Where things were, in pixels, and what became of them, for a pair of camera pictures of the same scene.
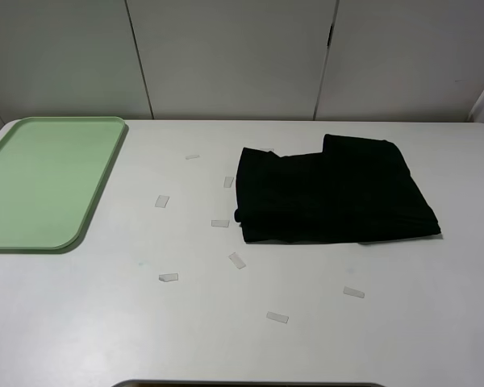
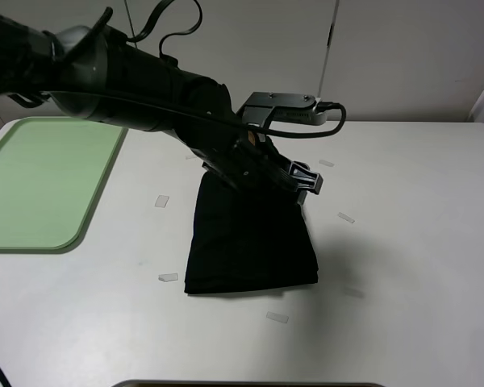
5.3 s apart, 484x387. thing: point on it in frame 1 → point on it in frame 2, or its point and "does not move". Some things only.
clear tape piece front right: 353,292 does not move
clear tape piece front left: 168,277 does not move
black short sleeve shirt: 354,190 → 248,239
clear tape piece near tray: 161,201 does not move
